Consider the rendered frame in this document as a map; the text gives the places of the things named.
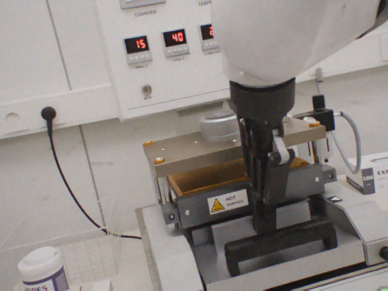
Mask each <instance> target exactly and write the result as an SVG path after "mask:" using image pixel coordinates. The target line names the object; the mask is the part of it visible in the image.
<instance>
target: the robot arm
mask: <svg viewBox="0 0 388 291"><path fill-rule="evenodd" d="M210 13H211V23H212V29H213V37H214V39H215V40H216V42H217V44H218V45H219V47H220V48H221V50H222V65H223V74H224V75H225V76H226V77H227V78H228V79H229V87H230V98H231V108H232V109H233V111H234V112H235V113H236V117H237V120H238V123H239V129H240V138H241V144H242V153H243V158H244V167H245V175H246V176H247V178H250V186H251V187H252V189H253V190H252V218H253V229H254V230H255V232H256V234H260V233H265V232H268V231H272V230H275V229H277V210H276V203H278V202H280V201H284V200H285V193H286V189H287V187H286V186H287V179H288V175H289V169H290V165H291V162H293V160H294V159H295V156H296V153H295V151H294V149H292V148H290V149H287V148H285V146H284V143H283V141H282V139H283V137H284V128H283V122H282V119H283V117H284V116H285V115H286V114H287V113H288V112H289V111H291V110H292V109H293V107H294V104H295V87H296V77H297V76H299V75H300V74H301V73H303V72H305V71H307V70H309V69H310V68H312V67H313V66H316V65H317V64H318V63H319V62H321V61H323V60H324V59H326V58H328V57H329V56H331V55H332V54H334V53H336V52H338V51H340V49H342V48H343V47H345V46H346V45H349V44H350V43H352V42H353V41H354V40H357V39H359V38H362V37H363V36H365V35H366V34H369V33H370V32H372V31H373V30H374V29H377V28H378V27H380V26H381V25H383V24H384V23H386V22H387V21H388V0H212V3H211V9H210Z"/></svg>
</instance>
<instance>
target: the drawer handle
mask: <svg viewBox="0 0 388 291"><path fill-rule="evenodd" d="M321 239H323V244H324V245H326V246H327V247H329V248H330V249H333V248H335V247H338V243H337V233H336V230H335V228H334V224H333V221H332V220H331V219H329V218H328V217H322V218H318V219H316V218H315V219H312V220H308V221H304V222H302V223H296V224H294V225H290V226H286V227H282V228H279V229H275V230H272V231H268V232H265V233H260V234H256V235H253V236H249V237H246V238H242V239H239V240H235V241H232V242H228V243H226V244H225V245H224V250H225V257H226V264H227V270H228V271H229V273H230V274H231V276H235V275H239V274H240V272H239V265H238V262H242V261H245V260H250V259H254V258H257V257H261V256H263V255H267V254H271V253H275V252H277V251H281V250H284V249H289V248H292V247H296V246H300V245H302V244H306V243H310V242H314V241H317V240H321Z"/></svg>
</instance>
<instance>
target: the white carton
mask: <svg viewBox="0 0 388 291"><path fill-rule="evenodd" d="M347 159H348V161H349V163H350V165H351V166H352V167H353V169H356V160H357V157H350V158H347ZM344 167H345V173H346V182H347V183H349V184H351V185H352V186H353V187H354V188H355V189H357V190H358V191H360V192H361V193H362V194H363V195H364V196H365V195H369V194H376V193H380V192H387V191H388V151H382V152H379V153H372V154H368V155H362V156H361V167H360V171H359V173H358V174H353V173H352V172H351V171H350V170H349V169H348V168H347V166H346V164H345V163H344Z"/></svg>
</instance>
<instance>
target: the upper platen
mask: <svg viewBox="0 0 388 291"><path fill-rule="evenodd" d="M305 165H308V161H306V160H304V159H302V158H300V157H297V156H295V159H294V160H293V162H291V165H290V169H292V168H297V167H300V166H305ZM168 178H169V181H170V188H171V189H172V192H173V193H174V195H175V197H180V196H185V195H188V194H193V193H196V192H201V191H204V190H208V189H212V188H216V187H219V186H224V185H227V184H232V183H237V182H240V181H244V180H247V179H250V178H247V176H246V175H245V167H244V158H239V159H236V160H231V161H228V162H223V163H219V164H215V165H212V166H207V167H204V168H198V169H195V170H190V171H186V172H183V173H177V174H174V175H169V176H168Z"/></svg>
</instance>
